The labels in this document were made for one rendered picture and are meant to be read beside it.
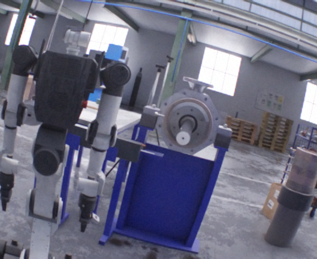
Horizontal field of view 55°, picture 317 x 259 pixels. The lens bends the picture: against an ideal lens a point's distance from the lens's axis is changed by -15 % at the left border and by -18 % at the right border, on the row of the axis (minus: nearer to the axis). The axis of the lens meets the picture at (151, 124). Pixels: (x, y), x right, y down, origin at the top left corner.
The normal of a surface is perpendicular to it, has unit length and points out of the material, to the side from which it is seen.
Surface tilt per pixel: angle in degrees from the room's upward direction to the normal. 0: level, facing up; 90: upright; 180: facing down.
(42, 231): 60
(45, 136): 45
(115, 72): 90
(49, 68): 90
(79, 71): 90
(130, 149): 90
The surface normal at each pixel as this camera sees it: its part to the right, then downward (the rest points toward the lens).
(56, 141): 0.30, -0.55
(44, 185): 0.14, 0.34
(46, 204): 0.20, 0.11
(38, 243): 0.28, -0.33
